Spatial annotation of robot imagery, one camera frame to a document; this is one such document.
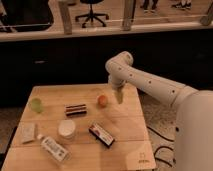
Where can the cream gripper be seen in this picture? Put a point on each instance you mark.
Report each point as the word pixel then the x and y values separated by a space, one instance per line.
pixel 119 96

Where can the orange apple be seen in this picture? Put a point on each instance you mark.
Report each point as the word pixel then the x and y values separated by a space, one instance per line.
pixel 102 101

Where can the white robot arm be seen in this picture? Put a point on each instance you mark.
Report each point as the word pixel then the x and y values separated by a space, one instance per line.
pixel 193 144

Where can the white paper cup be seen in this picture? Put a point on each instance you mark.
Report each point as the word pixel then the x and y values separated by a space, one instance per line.
pixel 67 128

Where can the green plastic cup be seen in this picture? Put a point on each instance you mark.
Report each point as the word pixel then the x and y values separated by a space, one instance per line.
pixel 35 105

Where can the black red snack box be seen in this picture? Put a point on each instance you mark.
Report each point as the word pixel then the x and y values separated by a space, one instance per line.
pixel 101 134

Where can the dark striped chocolate bar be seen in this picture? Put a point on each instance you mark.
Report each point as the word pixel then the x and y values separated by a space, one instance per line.
pixel 75 110

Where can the wooden table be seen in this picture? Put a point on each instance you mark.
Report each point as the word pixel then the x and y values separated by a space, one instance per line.
pixel 131 150

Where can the black office chair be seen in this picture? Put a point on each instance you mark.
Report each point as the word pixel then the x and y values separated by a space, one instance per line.
pixel 91 15

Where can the clear plastic bottle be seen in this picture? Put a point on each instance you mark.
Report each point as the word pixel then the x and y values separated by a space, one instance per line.
pixel 57 151

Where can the pale tissue packet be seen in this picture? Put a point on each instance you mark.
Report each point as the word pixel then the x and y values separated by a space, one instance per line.
pixel 28 132

